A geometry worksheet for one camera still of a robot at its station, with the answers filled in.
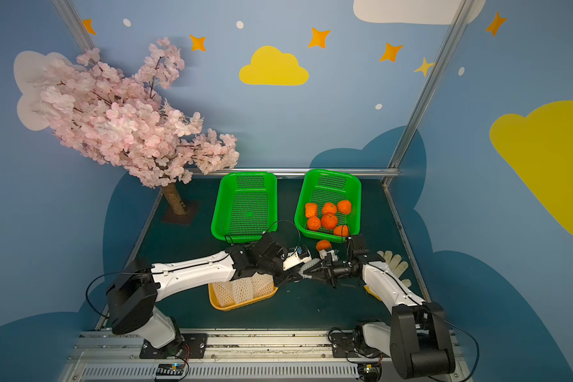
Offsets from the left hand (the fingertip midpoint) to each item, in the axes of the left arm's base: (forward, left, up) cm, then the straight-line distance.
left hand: (302, 268), depth 79 cm
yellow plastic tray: (-10, +29, -7) cm, 31 cm away
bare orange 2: (+31, -5, -7) cm, 32 cm away
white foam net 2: (-6, +26, -7) cm, 28 cm away
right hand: (-2, -3, +1) cm, 3 cm away
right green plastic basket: (+48, -12, -11) cm, 51 cm away
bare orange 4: (+32, -20, -7) cm, 39 cm away
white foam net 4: (+1, -3, +1) cm, 3 cm away
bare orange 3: (+24, -12, -6) cm, 28 cm away
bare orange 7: (+32, -13, -7) cm, 35 cm away
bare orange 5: (+19, -17, -6) cm, 26 cm away
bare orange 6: (+23, -6, -7) cm, 25 cm away
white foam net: (-7, +20, -2) cm, 21 cm away
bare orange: (+14, -9, -8) cm, 18 cm away
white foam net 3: (-4, +14, -6) cm, 15 cm away
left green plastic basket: (+36, +26, -13) cm, 46 cm away
